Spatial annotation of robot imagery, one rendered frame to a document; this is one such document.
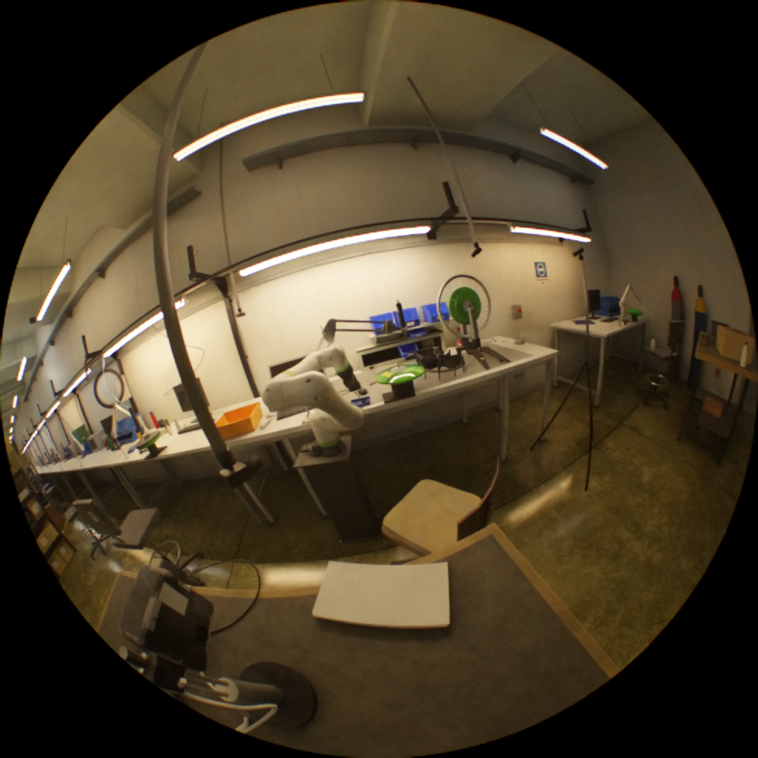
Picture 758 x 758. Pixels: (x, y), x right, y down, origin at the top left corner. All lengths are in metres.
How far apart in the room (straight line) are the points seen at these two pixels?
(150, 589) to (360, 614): 0.37
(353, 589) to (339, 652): 0.16
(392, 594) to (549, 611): 0.32
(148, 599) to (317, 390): 0.72
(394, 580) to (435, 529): 0.54
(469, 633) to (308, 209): 2.75
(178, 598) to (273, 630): 0.28
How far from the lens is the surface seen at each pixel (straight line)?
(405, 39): 2.53
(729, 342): 2.88
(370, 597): 0.54
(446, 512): 1.09
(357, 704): 0.55
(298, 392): 0.80
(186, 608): 0.42
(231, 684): 0.49
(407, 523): 1.08
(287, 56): 3.04
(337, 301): 2.24
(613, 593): 1.81
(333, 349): 1.19
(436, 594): 0.52
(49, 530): 5.08
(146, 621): 0.39
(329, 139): 2.78
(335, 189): 2.59
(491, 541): 0.60
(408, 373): 1.34
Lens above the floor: 1.50
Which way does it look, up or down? 18 degrees down
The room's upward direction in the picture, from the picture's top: 13 degrees counter-clockwise
